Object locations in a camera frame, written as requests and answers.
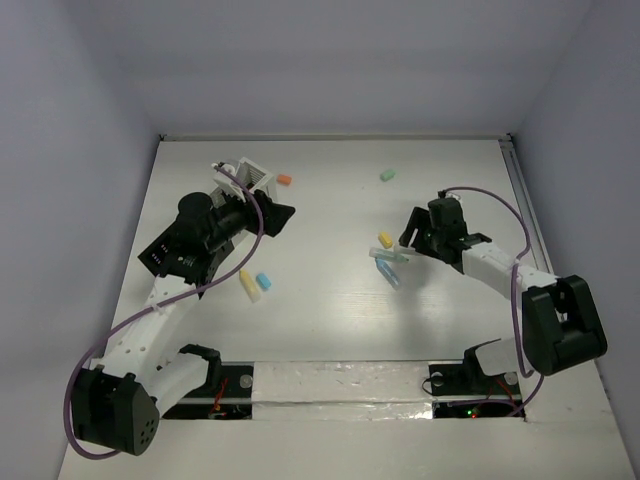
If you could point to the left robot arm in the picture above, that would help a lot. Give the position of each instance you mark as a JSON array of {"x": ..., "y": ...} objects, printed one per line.
[{"x": 113, "y": 404}]

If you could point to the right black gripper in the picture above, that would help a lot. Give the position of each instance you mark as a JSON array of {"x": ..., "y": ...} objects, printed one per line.
[{"x": 417, "y": 220}]

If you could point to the white slotted organizer box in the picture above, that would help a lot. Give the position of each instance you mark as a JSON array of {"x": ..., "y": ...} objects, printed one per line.
[{"x": 259, "y": 179}]

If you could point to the yellow highlighter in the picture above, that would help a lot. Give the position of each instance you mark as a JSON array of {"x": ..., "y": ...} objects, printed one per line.
[{"x": 249, "y": 286}]

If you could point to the aluminium side rail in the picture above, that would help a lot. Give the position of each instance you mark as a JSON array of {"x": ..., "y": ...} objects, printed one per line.
[{"x": 517, "y": 196}]

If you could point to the black slotted organizer box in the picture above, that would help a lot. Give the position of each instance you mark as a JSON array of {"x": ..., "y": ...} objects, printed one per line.
[{"x": 190, "y": 250}]

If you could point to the orange highlighter cap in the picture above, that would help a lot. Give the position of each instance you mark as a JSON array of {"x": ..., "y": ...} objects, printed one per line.
[{"x": 284, "y": 179}]

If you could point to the yellow highlighter cap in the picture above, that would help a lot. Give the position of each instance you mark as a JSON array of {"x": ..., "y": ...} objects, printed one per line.
[{"x": 385, "y": 240}]

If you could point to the green highlighter cap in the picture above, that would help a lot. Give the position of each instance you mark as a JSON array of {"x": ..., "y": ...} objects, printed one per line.
[{"x": 387, "y": 175}]

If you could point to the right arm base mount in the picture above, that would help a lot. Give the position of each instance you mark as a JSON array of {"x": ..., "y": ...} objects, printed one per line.
[{"x": 461, "y": 390}]

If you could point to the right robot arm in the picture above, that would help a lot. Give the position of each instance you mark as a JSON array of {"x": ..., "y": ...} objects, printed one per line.
[{"x": 556, "y": 325}]

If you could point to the green highlighter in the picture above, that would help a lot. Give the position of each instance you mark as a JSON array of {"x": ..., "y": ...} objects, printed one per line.
[{"x": 387, "y": 255}]

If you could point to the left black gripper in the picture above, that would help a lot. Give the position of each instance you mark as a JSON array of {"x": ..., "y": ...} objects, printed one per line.
[{"x": 261, "y": 214}]

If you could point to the blue highlighter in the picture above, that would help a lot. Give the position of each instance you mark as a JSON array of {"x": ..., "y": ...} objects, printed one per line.
[{"x": 388, "y": 273}]

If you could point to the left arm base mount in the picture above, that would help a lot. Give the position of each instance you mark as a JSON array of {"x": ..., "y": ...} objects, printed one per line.
[{"x": 230, "y": 400}]

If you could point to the blue highlighter cap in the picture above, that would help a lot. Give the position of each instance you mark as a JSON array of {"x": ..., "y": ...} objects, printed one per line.
[{"x": 263, "y": 281}]

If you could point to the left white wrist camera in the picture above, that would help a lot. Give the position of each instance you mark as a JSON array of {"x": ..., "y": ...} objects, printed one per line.
[{"x": 231, "y": 178}]

